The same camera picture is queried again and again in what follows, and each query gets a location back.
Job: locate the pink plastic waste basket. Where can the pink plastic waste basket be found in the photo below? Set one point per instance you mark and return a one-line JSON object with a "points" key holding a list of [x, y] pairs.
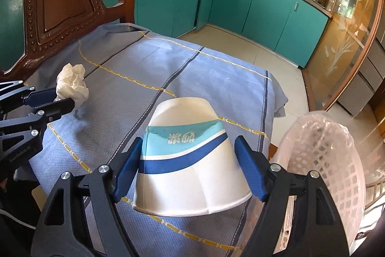
{"points": [[331, 160]]}

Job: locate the white blue striped paper cup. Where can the white blue striped paper cup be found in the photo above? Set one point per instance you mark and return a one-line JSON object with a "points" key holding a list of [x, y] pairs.
{"points": [[186, 184]]}

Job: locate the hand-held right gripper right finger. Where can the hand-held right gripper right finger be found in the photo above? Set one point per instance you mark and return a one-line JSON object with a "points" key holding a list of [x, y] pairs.
{"points": [[249, 168]]}

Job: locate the etched glass wooden partition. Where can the etched glass wooden partition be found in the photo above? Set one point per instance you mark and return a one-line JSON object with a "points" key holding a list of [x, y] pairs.
{"points": [[346, 34]]}

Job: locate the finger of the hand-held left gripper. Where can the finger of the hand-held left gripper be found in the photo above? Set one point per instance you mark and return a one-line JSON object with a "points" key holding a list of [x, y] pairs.
{"points": [[58, 108], [39, 96]]}

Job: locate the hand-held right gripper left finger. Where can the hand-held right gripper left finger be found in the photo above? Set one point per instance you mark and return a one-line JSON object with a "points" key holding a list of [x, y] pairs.
{"points": [[129, 168]]}

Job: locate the white tissue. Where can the white tissue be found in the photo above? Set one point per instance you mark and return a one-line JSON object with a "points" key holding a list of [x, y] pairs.
{"points": [[72, 85]]}

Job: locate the blue checked cloth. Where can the blue checked cloth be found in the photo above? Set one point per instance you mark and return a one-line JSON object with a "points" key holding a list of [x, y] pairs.
{"points": [[180, 73]]}

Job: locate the teal kitchen cabinets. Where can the teal kitchen cabinets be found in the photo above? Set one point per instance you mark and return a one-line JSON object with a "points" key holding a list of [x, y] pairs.
{"points": [[240, 4]]}

